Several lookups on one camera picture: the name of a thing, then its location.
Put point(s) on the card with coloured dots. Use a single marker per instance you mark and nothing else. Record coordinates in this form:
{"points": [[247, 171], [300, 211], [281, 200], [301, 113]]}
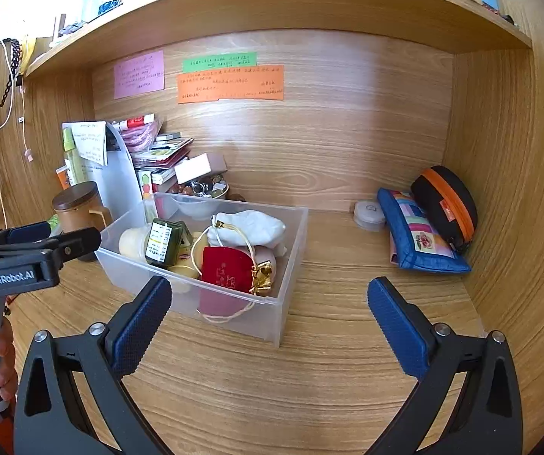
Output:
{"points": [[146, 185]]}

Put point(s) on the person's left hand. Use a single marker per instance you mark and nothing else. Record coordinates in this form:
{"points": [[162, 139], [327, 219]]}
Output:
{"points": [[5, 365]]}

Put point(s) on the black beaded band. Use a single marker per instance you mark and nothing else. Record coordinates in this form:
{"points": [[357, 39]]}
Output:
{"points": [[12, 71]]}

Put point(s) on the green sticky note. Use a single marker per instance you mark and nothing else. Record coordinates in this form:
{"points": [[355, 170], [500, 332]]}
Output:
{"points": [[220, 61]]}

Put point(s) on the yellow hanging item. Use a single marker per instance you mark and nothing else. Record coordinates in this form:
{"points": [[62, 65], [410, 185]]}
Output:
{"points": [[29, 54]]}

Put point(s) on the white round container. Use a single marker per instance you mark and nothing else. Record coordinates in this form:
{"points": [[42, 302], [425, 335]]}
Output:
{"points": [[369, 215]]}

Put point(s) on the white bowl of beads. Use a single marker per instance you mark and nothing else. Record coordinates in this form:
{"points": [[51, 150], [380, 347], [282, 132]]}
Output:
{"points": [[203, 188]]}

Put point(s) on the gold ribbon bow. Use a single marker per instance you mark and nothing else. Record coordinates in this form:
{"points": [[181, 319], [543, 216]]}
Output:
{"points": [[262, 277]]}

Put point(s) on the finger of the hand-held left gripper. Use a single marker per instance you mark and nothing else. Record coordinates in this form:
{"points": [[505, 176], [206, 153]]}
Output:
{"points": [[28, 233], [80, 241]]}

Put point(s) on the wooden shelf board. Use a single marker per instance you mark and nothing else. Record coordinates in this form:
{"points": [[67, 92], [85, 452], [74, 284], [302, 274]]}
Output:
{"points": [[276, 9]]}

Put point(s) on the white cloth pouch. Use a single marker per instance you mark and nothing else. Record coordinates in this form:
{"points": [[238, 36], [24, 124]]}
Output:
{"points": [[253, 227]]}

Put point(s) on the black case with orange zipper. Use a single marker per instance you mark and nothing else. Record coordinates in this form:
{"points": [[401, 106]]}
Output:
{"points": [[442, 199]]}

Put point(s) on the brown lidded mug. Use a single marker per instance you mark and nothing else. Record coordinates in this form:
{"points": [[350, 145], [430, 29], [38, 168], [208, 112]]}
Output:
{"points": [[80, 213]]}

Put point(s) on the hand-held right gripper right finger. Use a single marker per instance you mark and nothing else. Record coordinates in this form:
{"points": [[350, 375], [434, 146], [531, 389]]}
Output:
{"points": [[397, 324]]}

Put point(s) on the pink sticky note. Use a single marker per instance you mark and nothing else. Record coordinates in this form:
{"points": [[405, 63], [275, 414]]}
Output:
{"points": [[139, 74]]}

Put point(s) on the blue and white mug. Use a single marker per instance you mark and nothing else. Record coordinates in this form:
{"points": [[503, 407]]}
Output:
{"points": [[102, 5]]}

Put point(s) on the dark green labelled box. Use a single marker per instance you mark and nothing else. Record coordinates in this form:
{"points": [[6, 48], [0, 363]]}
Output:
{"points": [[163, 244]]}

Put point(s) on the wooden desktop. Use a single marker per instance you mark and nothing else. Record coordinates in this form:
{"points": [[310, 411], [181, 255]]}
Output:
{"points": [[329, 388]]}

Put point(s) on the white handwritten paper note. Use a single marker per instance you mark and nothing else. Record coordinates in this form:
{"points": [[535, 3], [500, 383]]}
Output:
{"points": [[89, 142]]}

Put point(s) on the blue patchwork pouch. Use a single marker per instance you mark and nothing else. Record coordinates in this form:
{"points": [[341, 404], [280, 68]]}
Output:
{"points": [[419, 241]]}

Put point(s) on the small white cardboard box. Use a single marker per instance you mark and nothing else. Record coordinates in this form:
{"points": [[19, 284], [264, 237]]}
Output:
{"points": [[196, 168]]}

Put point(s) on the orange small pack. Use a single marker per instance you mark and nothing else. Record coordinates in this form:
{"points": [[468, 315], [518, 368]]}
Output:
{"points": [[62, 177]]}

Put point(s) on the red and white tube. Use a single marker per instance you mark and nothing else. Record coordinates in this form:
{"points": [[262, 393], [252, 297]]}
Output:
{"points": [[132, 122]]}

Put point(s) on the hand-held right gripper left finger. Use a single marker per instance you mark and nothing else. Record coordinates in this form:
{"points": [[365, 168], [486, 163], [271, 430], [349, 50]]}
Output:
{"points": [[139, 324]]}

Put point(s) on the clear plastic storage box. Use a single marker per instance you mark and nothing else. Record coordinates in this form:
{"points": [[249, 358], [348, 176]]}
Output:
{"points": [[272, 313]]}

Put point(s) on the red pouch with gold tassel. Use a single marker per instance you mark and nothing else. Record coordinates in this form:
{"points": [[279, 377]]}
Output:
{"points": [[227, 315]]}

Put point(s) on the green spray bottle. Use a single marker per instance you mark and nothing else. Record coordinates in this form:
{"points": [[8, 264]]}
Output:
{"points": [[72, 156]]}

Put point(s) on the stack of books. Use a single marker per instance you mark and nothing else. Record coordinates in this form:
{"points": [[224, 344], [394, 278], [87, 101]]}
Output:
{"points": [[167, 154]]}

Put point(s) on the orange sticky note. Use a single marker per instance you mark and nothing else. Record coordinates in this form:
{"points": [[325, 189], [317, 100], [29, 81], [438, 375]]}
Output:
{"points": [[231, 84]]}

